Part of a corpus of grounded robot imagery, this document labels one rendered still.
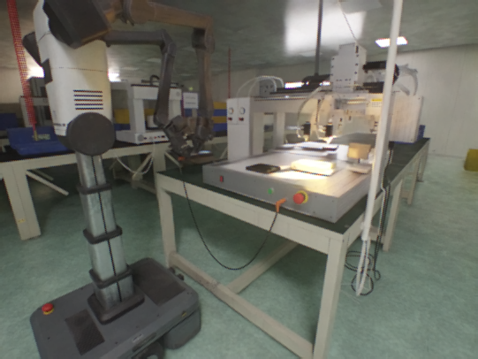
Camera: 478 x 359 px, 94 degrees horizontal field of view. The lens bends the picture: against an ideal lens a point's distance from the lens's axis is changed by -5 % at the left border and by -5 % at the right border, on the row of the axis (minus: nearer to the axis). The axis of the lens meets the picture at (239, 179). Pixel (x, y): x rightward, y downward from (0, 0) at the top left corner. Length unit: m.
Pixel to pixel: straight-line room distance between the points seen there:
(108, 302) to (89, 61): 0.97
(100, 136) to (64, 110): 0.13
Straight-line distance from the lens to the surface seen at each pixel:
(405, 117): 1.51
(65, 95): 0.96
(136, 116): 3.05
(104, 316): 1.28
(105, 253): 1.15
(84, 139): 0.96
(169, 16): 1.04
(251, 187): 1.05
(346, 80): 1.15
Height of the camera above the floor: 1.13
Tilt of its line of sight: 16 degrees down
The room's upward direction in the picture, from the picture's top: straight up
